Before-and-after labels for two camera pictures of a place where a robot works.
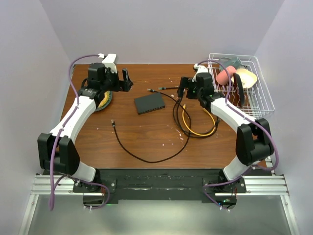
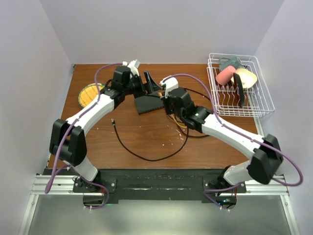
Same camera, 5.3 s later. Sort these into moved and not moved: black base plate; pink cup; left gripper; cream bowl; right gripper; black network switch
Moved: left gripper; right gripper
Not moved: cream bowl; black base plate; black network switch; pink cup
